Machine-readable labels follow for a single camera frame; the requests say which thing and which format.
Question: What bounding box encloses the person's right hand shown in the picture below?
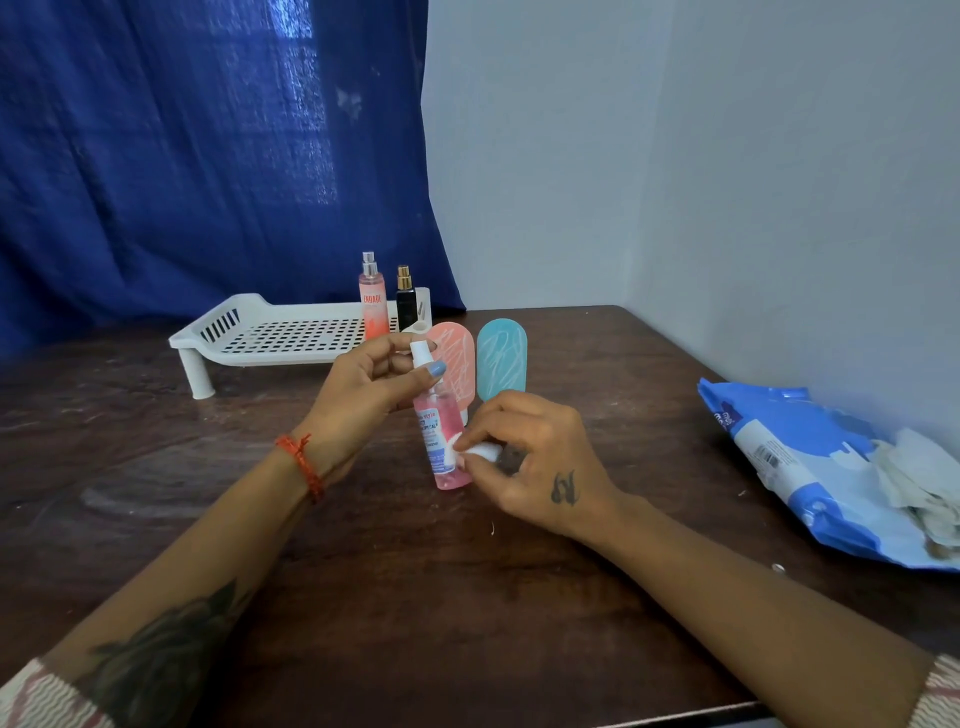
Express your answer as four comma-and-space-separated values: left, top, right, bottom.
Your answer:
452, 389, 631, 545

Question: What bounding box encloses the person's left hand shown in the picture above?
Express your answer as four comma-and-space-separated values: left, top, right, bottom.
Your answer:
292, 333, 448, 485

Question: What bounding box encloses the person's right forearm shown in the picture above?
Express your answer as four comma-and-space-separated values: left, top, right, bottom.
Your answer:
599, 494, 939, 728

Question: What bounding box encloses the dark blue curtain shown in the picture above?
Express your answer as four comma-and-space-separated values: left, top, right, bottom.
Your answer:
0, 0, 466, 358

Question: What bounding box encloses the orange spray bottle silver cap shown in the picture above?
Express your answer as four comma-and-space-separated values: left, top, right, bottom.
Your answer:
358, 251, 391, 343

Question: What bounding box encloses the orange thread bracelet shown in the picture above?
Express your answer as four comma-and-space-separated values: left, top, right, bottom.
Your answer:
273, 432, 326, 505

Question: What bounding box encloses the white perforated plastic rack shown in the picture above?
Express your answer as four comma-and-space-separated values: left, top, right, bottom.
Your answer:
167, 287, 434, 400

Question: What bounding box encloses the white wet wipe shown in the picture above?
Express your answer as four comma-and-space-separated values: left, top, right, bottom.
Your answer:
447, 431, 504, 470

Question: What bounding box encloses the blue white wet wipes pack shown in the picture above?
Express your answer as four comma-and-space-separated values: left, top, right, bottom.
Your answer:
696, 377, 960, 573

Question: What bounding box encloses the patterned left sleeve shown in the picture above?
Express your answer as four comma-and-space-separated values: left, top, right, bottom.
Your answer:
0, 658, 114, 728

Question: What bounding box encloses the pink spray bottle white cap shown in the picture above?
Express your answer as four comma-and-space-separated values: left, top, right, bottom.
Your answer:
409, 338, 474, 492

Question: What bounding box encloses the pink squeeze bottle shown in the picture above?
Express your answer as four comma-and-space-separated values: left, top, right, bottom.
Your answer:
427, 321, 477, 427

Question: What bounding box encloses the patterned sleeve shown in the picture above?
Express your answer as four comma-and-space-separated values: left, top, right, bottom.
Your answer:
0, 658, 114, 728
907, 653, 960, 728

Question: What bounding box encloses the teal squeeze bottle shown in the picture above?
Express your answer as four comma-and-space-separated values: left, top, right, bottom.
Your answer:
476, 317, 529, 403

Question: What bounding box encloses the black perfume bottle gold cap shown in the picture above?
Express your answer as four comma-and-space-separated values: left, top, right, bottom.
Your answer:
395, 264, 419, 333

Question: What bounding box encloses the person's left forearm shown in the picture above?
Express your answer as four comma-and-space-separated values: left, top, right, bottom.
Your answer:
41, 446, 324, 728

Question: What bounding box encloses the patterned right sleeve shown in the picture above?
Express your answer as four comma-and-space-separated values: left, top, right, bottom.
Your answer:
907, 653, 960, 728

